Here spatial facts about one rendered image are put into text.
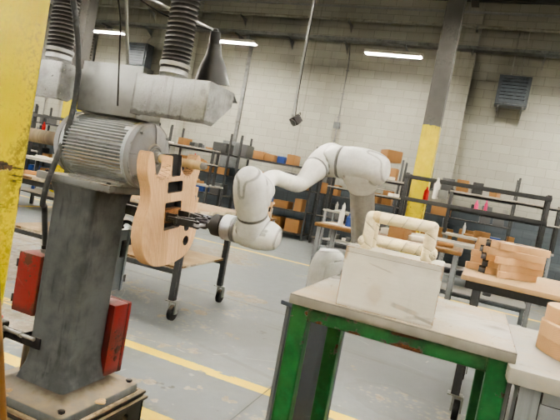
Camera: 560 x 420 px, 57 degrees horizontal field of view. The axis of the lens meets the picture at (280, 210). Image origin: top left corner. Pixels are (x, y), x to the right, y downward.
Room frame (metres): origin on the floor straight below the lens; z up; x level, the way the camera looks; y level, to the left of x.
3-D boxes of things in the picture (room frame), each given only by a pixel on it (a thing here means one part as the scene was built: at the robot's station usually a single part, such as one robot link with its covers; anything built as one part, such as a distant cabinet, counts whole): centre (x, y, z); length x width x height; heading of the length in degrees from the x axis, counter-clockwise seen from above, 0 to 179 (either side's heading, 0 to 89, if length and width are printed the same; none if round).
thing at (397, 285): (1.47, -0.36, 1.02); 0.27 x 0.15 x 0.17; 73
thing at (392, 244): (1.58, -0.39, 1.12); 0.20 x 0.03 x 0.03; 72
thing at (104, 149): (2.01, 0.68, 1.25); 0.41 x 0.27 x 0.26; 69
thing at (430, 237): (1.40, -0.42, 1.15); 0.03 x 0.03 x 0.09
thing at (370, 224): (1.46, -0.26, 1.15); 0.03 x 0.03 x 0.09
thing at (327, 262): (2.44, -0.28, 0.87); 0.18 x 0.16 x 0.22; 63
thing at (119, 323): (2.18, 0.69, 0.49); 0.25 x 0.12 x 0.37; 69
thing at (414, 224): (1.43, -0.34, 1.20); 0.20 x 0.03 x 0.03; 72
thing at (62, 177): (2.03, 0.75, 1.11); 0.36 x 0.24 x 0.04; 69
